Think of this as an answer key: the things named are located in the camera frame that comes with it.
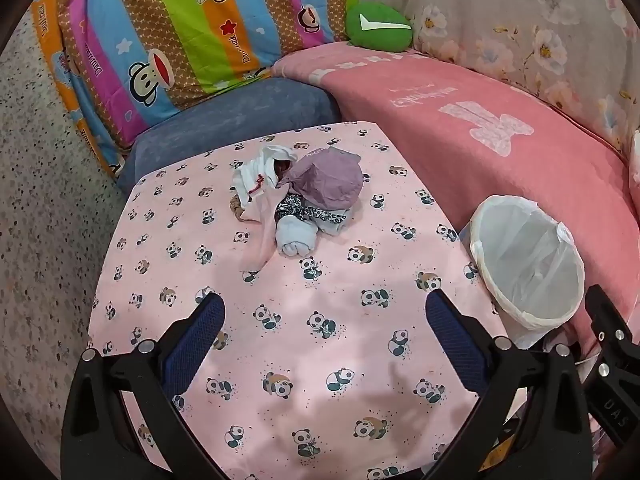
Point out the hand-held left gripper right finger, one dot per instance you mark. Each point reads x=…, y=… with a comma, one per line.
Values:
x=455, y=342

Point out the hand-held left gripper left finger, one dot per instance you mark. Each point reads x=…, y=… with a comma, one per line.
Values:
x=200, y=340

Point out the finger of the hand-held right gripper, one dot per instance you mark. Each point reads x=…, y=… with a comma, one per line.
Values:
x=607, y=325

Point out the white bag-lined waste bin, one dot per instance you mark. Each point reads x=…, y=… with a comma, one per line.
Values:
x=525, y=255

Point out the light blue cloth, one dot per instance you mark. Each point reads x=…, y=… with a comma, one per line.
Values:
x=295, y=236

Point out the black white patterned garment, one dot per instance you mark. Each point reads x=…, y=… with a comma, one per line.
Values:
x=296, y=207

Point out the white cloth garment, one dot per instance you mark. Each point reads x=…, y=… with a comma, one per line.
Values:
x=255, y=180

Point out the purple cloth garment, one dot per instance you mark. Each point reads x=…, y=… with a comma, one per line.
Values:
x=325, y=180

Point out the pink panda print tablecloth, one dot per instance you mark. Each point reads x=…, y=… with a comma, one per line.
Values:
x=300, y=310

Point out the pink blanket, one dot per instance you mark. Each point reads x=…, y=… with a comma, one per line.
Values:
x=450, y=125

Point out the blue seat cushion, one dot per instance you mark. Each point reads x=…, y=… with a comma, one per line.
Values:
x=225, y=115

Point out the grey floral sheet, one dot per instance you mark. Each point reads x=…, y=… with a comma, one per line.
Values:
x=525, y=35

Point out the colourful monkey print pillow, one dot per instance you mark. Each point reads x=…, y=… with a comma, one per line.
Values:
x=175, y=35

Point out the green round cushion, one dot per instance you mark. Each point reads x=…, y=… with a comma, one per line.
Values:
x=380, y=35

